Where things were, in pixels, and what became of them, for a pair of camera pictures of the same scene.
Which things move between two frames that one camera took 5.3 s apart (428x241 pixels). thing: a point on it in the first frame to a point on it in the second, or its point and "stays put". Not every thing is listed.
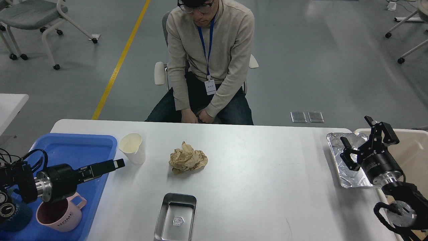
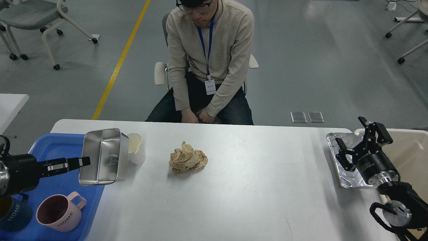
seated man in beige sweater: (209, 46) stays put
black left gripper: (57, 181) to (19, 173)
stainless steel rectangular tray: (176, 218) to (109, 150)
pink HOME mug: (61, 215) stays put
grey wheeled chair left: (32, 14) stays put
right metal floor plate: (315, 117) stays put
